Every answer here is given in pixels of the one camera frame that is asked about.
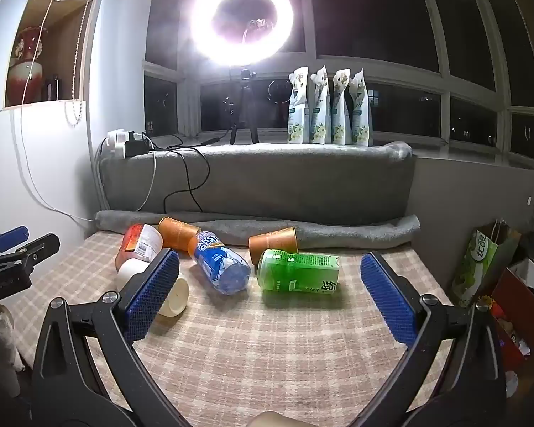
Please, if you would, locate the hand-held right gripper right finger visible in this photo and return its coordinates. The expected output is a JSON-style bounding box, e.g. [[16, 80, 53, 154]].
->
[[360, 251, 507, 427]]

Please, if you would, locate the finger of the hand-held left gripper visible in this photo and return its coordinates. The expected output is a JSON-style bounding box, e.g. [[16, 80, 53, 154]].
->
[[2, 232, 61, 276], [0, 225, 30, 259]]

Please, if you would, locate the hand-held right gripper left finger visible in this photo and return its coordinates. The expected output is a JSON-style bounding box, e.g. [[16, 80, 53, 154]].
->
[[31, 248, 192, 427]]

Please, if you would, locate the orange paper cup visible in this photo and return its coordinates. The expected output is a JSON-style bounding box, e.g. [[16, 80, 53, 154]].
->
[[248, 226, 300, 264], [158, 216, 203, 252]]

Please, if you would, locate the white cup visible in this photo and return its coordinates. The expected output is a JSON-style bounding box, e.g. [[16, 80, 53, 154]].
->
[[117, 258, 190, 318]]

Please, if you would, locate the red bottle with white label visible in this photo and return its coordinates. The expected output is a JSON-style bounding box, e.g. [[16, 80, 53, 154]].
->
[[116, 223, 164, 271]]

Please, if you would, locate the rolled grey blanket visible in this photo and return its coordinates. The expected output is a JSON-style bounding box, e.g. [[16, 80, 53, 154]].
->
[[95, 210, 421, 250]]

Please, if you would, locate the blue plastic bottle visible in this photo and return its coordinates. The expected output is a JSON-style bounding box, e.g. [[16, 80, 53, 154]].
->
[[188, 230, 253, 295]]

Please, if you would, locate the green plastic bottle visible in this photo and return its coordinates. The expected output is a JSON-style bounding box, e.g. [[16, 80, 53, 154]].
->
[[257, 249, 340, 295]]

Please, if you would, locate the green paper shopping bag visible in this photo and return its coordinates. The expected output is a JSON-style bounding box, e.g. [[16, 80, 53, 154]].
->
[[449, 220, 522, 309]]

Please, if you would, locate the checked beige cloth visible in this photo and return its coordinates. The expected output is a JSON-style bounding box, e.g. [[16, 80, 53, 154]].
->
[[2, 231, 468, 427]]

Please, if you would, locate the red cardboard box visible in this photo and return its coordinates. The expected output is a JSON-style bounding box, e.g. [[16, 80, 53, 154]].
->
[[489, 267, 534, 371]]

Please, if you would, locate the white power strip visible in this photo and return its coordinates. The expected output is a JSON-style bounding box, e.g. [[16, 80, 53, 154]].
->
[[107, 129, 136, 158]]

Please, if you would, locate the black power adapter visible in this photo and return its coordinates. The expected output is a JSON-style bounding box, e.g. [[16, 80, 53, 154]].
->
[[125, 131, 155, 157]]

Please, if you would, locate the grey blanket cover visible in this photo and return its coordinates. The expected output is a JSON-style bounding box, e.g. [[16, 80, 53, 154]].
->
[[99, 141, 417, 227]]

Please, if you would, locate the small dark bottle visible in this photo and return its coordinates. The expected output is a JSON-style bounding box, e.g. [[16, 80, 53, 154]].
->
[[43, 75, 64, 101]]

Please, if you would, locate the red and white vase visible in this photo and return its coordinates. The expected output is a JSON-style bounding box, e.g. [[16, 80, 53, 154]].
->
[[8, 27, 49, 106]]

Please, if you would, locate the white floral pouch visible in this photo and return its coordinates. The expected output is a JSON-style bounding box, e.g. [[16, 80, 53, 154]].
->
[[331, 69, 354, 145], [310, 66, 333, 145], [288, 66, 312, 144], [351, 69, 375, 147]]

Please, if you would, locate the black tripod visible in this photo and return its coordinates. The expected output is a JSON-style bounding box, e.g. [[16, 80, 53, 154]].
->
[[222, 68, 261, 145]]

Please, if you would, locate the black cable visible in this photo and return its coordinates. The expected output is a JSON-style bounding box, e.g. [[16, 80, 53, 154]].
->
[[149, 144, 211, 214]]

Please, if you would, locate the long white cable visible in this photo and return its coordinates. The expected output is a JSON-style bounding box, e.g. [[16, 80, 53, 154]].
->
[[20, 0, 96, 223]]

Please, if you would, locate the beaded blind cord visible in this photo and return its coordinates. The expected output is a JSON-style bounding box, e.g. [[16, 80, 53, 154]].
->
[[64, 0, 104, 126]]

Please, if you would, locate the wooden wall shelf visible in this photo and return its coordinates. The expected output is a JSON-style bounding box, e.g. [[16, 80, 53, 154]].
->
[[4, 0, 102, 108]]

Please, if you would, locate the window frame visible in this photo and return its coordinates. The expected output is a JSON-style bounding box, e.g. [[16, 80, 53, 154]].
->
[[143, 0, 534, 163]]

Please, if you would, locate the ring light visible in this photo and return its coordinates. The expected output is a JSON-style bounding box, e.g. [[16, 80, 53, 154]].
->
[[189, 0, 301, 72]]

